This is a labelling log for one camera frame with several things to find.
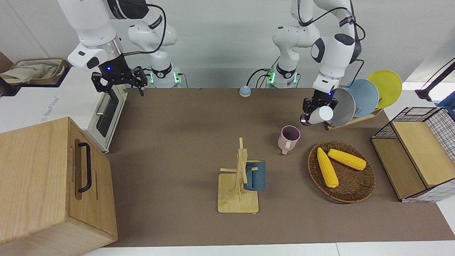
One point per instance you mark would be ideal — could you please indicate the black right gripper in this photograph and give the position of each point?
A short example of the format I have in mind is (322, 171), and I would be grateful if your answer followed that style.
(113, 71)

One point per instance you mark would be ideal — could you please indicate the white cup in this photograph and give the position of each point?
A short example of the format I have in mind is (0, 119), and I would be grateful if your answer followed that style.
(321, 115)

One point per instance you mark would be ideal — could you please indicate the pink ceramic mug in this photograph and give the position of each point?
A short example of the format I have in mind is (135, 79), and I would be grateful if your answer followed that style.
(289, 140)

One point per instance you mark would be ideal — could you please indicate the light blue plate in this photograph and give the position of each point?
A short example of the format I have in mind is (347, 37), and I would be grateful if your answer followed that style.
(366, 94)

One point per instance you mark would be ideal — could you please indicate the wooden stepped shelf board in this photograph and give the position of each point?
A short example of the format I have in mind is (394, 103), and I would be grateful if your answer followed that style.
(416, 149)

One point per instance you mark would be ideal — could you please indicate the wooden plate rack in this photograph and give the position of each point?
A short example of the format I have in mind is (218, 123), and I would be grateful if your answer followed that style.
(355, 121)

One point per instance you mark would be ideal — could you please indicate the yellow plate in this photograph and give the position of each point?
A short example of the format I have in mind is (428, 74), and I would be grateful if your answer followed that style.
(387, 85)

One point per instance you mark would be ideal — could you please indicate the round brown wicker basket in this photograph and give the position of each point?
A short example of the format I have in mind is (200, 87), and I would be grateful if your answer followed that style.
(352, 188)

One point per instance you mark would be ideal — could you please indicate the blue dome bell wooden base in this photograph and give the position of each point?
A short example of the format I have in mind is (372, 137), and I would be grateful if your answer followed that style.
(245, 91)

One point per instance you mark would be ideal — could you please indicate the light wooden cabinet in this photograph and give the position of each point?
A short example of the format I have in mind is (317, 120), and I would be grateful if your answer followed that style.
(35, 185)

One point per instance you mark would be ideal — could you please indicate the tray with cloth bag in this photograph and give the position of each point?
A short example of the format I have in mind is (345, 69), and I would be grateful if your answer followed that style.
(62, 69)

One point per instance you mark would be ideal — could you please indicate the wooden mug rack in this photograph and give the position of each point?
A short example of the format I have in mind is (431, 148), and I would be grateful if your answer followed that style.
(238, 204)

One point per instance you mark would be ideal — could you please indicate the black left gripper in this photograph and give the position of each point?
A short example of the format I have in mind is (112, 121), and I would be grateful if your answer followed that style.
(324, 95)

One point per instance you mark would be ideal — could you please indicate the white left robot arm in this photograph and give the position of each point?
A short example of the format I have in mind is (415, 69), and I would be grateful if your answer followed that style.
(334, 53)

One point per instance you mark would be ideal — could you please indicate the white toaster oven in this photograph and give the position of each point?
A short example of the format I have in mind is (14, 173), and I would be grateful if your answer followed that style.
(71, 103)

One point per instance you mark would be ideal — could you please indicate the black camera stand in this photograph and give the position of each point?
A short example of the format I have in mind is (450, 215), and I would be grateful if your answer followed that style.
(424, 94)

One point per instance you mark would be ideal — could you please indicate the yellow corn cob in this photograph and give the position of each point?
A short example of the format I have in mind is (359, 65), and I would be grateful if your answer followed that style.
(327, 169)
(348, 160)

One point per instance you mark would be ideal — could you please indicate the grey plate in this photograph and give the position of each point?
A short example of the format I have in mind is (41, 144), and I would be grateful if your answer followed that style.
(344, 106)

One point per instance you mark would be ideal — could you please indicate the blue object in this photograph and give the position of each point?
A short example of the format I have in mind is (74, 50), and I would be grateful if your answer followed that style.
(448, 106)

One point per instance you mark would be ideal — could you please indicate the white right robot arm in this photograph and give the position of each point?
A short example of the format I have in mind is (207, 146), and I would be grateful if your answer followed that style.
(92, 25)

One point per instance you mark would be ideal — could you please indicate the dark blue ceramic mug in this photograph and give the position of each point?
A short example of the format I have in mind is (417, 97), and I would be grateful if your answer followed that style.
(256, 176)

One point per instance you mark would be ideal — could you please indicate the brown table mat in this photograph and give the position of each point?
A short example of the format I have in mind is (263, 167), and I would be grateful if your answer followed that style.
(170, 213)

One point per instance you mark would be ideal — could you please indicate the brown cardboard piece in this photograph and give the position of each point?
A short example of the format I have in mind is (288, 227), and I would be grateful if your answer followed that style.
(4, 61)

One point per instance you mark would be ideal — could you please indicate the beige cloth bag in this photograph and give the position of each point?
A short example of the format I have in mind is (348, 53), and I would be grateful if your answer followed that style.
(28, 73)

